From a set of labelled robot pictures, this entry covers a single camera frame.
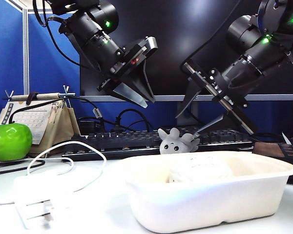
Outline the white charger block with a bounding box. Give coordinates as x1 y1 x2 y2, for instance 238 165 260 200
13 170 74 230

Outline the looped black cable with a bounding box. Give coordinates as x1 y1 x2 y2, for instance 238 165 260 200
115 108 154 134

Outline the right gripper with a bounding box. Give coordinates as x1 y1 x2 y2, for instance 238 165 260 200
175 61 257 140

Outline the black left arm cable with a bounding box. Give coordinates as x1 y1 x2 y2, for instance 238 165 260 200
33 0 85 69

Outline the black cable with ferrite bead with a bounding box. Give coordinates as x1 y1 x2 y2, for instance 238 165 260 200
9 96 127 132

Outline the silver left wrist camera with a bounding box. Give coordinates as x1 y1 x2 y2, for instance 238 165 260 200
136 36 159 59

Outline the silver partition frame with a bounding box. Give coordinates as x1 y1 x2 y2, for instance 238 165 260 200
4 0 80 96

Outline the beige desk calendar stand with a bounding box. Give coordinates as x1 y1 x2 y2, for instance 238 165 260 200
0 85 82 159

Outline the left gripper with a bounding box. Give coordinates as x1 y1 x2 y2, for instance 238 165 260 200
96 39 156 109

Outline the white grey plush octopus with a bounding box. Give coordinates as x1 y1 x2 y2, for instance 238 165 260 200
158 127 201 155

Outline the white charging cable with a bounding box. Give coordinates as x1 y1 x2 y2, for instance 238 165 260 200
0 140 107 206

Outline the white steamed bun toy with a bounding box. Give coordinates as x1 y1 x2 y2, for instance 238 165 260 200
167 156 234 184

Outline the white rectangular food container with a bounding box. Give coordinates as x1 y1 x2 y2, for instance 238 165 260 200
119 150 293 234

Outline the black power adapter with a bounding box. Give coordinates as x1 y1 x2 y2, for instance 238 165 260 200
77 117 105 137

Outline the green apple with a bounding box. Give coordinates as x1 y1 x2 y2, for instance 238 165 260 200
0 123 34 162

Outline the black mechanical keyboard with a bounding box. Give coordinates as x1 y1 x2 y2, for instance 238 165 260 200
62 126 254 162

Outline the black computer monitor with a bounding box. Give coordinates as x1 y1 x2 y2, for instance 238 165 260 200
79 0 293 126

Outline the black desk cable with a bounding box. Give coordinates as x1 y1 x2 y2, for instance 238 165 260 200
0 159 46 176

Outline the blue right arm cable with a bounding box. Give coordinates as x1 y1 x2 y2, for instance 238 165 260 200
257 0 271 34

